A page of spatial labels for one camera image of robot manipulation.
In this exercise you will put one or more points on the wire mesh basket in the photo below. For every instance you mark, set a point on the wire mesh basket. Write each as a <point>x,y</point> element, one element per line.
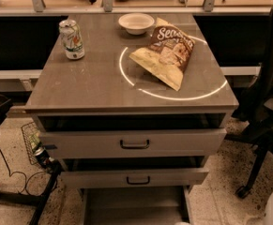
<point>34,147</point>

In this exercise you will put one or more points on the grey top drawer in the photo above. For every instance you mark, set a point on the grey top drawer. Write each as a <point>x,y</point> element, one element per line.
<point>133,144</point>

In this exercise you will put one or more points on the grey drawer cabinet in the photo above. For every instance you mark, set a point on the grey drawer cabinet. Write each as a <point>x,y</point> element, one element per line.
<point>107,91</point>

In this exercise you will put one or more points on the dark can in basket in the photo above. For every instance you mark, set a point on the dark can in basket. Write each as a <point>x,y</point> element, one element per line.
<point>43,158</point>

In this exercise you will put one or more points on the black office chair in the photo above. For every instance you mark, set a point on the black office chair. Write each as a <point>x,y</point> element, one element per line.
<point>256,107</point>

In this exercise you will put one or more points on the white ceramic bowl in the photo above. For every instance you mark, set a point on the white ceramic bowl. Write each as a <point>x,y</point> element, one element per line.
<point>136,23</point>

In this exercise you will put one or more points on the grey drawer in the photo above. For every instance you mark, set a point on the grey drawer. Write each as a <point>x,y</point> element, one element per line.
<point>133,144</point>
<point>135,178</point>
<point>136,206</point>

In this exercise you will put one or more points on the grey middle drawer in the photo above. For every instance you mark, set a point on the grey middle drawer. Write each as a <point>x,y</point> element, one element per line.
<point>135,178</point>

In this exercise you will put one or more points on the black stand left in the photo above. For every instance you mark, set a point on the black stand left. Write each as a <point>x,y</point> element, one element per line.
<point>39,201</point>

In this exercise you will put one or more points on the green white soda can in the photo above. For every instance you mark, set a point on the green white soda can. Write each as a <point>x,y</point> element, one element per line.
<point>71,39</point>

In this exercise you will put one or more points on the brown yellow chip bag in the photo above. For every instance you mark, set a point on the brown yellow chip bag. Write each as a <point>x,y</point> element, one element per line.
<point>167,55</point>

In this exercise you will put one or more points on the grey bottom drawer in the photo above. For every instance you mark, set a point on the grey bottom drawer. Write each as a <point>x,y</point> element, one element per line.
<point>136,206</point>

